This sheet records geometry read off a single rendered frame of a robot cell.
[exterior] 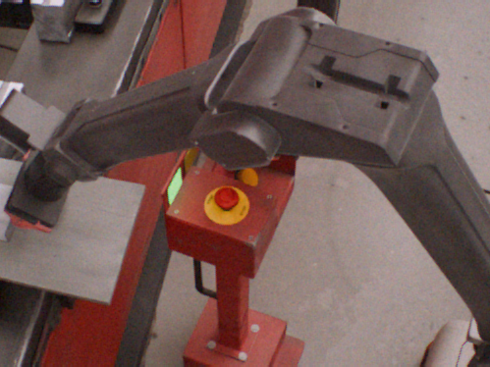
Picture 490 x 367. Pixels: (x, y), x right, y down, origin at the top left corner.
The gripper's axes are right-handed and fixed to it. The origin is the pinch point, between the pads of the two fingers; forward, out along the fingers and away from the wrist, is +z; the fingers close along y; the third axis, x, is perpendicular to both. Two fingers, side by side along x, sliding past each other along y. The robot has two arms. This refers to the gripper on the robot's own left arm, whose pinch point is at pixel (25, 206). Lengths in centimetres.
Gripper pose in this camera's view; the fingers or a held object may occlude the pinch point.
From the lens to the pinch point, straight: 113.2
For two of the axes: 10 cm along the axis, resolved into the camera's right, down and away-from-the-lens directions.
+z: -5.0, 3.7, 7.8
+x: 8.4, 4.3, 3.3
